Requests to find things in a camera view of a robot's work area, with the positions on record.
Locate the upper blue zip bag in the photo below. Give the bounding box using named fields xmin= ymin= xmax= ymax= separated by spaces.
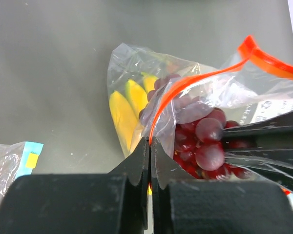
xmin=0 ymin=141 xmax=43 ymax=203

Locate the red zip bag with fruit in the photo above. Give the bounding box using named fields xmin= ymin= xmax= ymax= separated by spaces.
xmin=107 ymin=36 xmax=293 ymax=194

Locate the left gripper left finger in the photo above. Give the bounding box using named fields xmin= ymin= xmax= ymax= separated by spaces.
xmin=0 ymin=137 xmax=150 ymax=234

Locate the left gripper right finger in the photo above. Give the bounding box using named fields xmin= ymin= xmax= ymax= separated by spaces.
xmin=150 ymin=139 xmax=293 ymax=234

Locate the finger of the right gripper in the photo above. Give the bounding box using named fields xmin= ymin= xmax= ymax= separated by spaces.
xmin=225 ymin=148 xmax=293 ymax=193
xmin=222 ymin=111 xmax=293 ymax=140

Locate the fake banana bunch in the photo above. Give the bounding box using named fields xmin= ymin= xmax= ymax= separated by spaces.
xmin=109 ymin=72 xmax=158 ymax=157

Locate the purple grape bunch from bag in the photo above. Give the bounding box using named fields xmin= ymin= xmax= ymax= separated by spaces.
xmin=139 ymin=78 xmax=253 ymax=180

